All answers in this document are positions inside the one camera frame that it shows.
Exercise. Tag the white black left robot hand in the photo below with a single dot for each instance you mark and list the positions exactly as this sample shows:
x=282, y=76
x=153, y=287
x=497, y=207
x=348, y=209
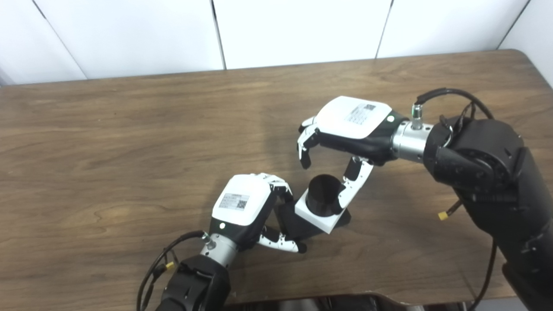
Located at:
x=239, y=201

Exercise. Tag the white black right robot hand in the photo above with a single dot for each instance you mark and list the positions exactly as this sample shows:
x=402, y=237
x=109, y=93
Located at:
x=352, y=116

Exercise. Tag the black peg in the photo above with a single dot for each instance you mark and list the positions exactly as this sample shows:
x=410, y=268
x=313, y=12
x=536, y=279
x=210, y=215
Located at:
x=324, y=192

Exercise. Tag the white square piece with hole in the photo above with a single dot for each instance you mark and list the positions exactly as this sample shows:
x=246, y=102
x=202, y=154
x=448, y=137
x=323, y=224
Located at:
x=322, y=222

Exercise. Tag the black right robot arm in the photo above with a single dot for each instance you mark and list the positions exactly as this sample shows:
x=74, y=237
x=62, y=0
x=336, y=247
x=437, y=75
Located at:
x=497, y=172

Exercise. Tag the dark robot body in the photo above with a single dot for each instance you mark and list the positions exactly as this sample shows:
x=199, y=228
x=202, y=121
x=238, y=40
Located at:
x=319, y=303

